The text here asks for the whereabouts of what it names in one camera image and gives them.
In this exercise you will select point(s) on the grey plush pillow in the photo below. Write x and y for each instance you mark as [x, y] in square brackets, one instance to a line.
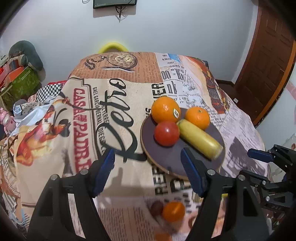
[25, 52]

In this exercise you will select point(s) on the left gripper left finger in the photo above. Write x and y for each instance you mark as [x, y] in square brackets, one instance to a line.
[51, 219]

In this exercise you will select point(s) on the green patterned box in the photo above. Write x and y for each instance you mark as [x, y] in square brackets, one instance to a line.
[23, 86]

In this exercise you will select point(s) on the large orange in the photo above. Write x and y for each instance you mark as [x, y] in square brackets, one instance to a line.
[198, 117]

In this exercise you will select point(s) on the red gift boxes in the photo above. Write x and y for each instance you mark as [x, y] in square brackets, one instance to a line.
[9, 72]

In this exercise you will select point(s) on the yellow chair back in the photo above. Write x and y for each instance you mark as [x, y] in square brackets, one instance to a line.
[112, 46]

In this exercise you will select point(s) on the orange with sticker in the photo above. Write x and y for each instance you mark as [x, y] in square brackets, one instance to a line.
[165, 109]

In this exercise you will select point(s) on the small mandarin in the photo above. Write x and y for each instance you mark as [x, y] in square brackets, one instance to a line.
[173, 211]
[162, 237]

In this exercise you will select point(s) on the brown wooden door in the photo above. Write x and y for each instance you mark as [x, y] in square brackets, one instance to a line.
[268, 63]

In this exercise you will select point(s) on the red tomato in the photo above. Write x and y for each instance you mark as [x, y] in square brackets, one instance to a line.
[166, 133]

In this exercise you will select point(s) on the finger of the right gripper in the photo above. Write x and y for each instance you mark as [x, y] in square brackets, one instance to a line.
[254, 179]
[260, 155]

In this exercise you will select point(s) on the retro print tablecloth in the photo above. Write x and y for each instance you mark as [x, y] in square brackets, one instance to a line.
[103, 104]

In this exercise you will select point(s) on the dark red grape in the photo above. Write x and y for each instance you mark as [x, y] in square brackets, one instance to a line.
[156, 208]

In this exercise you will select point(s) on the pink toy figure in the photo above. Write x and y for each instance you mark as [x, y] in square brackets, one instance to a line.
[7, 121]

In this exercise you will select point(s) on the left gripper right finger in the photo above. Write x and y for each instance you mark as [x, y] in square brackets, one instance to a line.
[244, 219]

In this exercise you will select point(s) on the small black wall screen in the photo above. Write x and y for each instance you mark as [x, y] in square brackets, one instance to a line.
[109, 3]

